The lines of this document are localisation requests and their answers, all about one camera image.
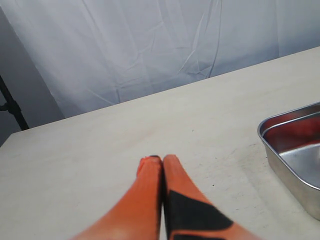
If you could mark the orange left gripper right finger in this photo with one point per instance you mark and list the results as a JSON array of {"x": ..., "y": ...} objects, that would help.
[{"x": 189, "y": 215}]

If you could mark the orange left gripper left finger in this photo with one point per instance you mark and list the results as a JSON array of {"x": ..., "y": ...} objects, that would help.
[{"x": 137, "y": 215}]

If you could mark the stainless steel lunchbox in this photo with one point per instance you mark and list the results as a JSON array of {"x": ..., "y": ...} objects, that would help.
[{"x": 292, "y": 144}]

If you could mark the black stand pole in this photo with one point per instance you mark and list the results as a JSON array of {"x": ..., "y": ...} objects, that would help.
[{"x": 12, "y": 106}]

